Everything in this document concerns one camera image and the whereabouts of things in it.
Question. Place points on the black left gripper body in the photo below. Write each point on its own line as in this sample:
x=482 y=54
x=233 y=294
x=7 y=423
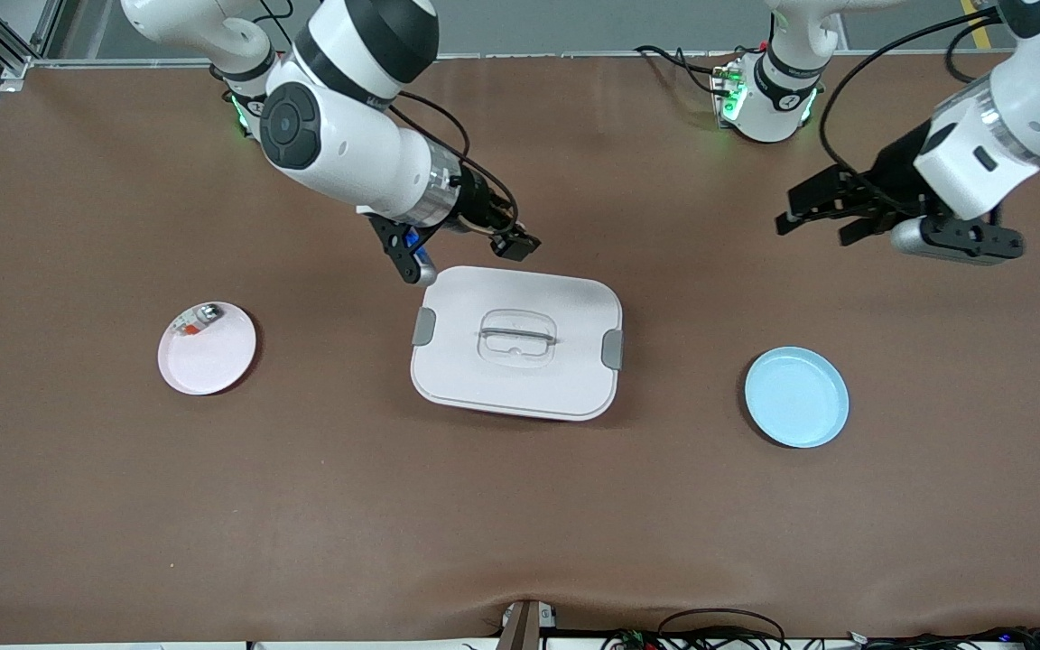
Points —
x=892 y=169

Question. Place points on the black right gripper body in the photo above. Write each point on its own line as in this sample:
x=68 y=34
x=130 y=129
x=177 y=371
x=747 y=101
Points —
x=477 y=208

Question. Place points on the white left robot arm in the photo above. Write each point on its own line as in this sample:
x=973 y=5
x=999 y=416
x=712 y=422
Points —
x=1007 y=117

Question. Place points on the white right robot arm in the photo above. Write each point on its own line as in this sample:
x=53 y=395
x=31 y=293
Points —
x=339 y=135

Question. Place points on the white lidded box grey latches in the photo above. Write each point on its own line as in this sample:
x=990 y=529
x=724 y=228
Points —
x=466 y=379

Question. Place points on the light blue round plate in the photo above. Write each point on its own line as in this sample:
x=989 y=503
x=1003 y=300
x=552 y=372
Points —
x=796 y=397

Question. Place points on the brown table mat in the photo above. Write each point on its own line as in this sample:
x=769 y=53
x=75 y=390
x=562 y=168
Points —
x=520 y=524

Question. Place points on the small silver red object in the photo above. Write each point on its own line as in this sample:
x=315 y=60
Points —
x=199 y=320

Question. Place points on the pink round plate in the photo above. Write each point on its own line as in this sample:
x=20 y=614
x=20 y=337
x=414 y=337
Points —
x=208 y=361

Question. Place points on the aluminium table edge rail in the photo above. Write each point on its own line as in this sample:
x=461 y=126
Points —
x=574 y=57

